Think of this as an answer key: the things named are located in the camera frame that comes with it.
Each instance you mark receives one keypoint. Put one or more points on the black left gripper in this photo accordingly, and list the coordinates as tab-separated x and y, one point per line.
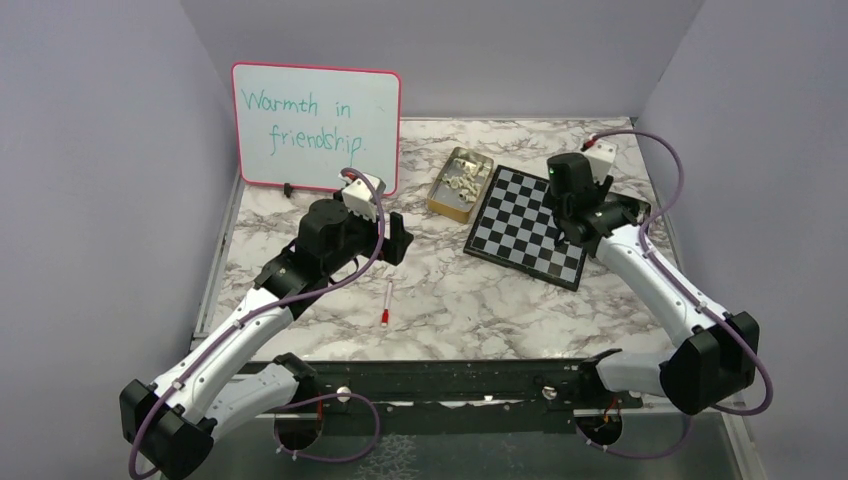
394	248

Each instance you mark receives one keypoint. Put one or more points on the white and red marker pen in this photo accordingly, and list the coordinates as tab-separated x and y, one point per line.
385	316

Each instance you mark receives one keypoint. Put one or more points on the pile of white chess pieces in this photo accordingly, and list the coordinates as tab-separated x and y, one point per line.
465	175

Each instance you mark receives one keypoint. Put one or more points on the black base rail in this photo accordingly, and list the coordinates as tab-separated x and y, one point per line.
449	397

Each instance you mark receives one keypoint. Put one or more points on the gold tin tray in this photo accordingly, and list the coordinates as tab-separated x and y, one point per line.
442	201

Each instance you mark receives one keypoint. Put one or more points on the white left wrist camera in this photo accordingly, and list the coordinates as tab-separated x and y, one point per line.
358	199

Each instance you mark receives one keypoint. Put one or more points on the pink framed whiteboard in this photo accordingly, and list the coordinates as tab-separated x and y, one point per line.
301	125

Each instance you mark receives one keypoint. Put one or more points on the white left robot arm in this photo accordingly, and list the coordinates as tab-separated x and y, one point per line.
172	422

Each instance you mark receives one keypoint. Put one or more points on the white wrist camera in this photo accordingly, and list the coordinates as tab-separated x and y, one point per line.
358	199
601	155

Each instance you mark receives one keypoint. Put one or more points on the black and silver chessboard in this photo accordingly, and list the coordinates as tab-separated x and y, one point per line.
515	230

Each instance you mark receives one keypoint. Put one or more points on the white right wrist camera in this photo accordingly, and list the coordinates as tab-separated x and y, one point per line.
601	155

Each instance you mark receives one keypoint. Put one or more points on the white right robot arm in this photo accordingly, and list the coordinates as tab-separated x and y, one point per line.
713	351

